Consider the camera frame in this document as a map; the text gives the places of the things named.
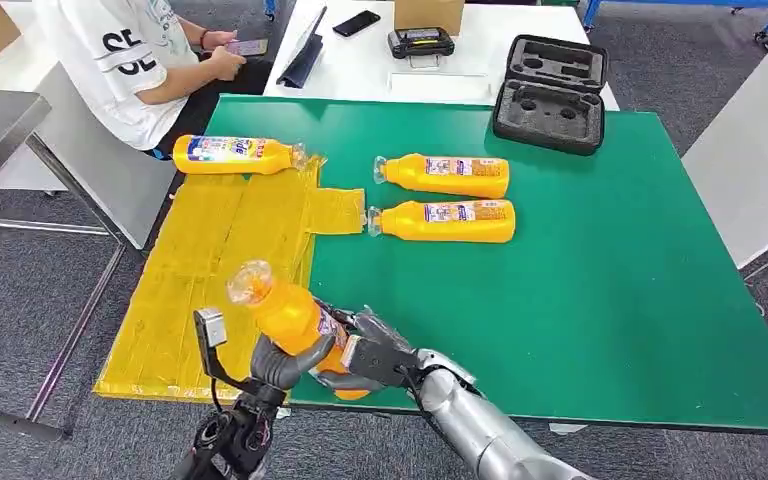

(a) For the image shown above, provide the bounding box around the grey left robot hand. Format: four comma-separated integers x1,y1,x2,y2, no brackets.
249,333,338,393

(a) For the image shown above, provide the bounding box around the person's left hand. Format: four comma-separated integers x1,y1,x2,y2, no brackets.
201,29,240,52

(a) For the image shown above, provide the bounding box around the person's right hand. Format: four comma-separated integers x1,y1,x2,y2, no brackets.
206,44,248,82

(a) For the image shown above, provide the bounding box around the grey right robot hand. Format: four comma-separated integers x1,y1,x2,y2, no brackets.
311,301,422,400

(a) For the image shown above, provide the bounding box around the smartphone with pink screen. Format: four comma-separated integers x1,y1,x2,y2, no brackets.
224,38,270,58

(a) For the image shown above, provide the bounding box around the orange drink bottle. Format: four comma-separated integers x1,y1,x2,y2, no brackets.
372,153,511,200
226,259,373,402
365,198,517,244
172,134,310,177

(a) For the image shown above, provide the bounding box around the dark tablet folio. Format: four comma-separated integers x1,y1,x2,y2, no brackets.
275,5,329,89

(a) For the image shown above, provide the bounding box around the person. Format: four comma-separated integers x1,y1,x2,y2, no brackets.
32,0,273,160

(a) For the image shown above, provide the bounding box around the yellow sheet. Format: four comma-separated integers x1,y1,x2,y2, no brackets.
92,155,367,405

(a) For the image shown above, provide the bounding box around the white table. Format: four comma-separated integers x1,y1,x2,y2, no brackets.
263,0,620,113

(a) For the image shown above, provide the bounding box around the black smartphone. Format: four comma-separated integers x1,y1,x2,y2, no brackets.
332,9,382,38

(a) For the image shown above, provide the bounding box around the green table mat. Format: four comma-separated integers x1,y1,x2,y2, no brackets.
201,94,768,437

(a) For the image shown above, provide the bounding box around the black and yellow device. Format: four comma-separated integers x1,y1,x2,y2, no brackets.
387,26,456,70

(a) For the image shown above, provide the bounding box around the small brown cardboard box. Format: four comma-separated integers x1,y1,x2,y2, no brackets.
393,0,466,38

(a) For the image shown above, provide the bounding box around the black foam-lined case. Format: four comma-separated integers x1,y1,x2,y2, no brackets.
491,34,609,158

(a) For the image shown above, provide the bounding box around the pale grey table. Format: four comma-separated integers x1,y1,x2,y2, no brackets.
680,23,768,333

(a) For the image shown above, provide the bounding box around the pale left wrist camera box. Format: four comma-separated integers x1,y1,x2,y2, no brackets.
193,307,228,350

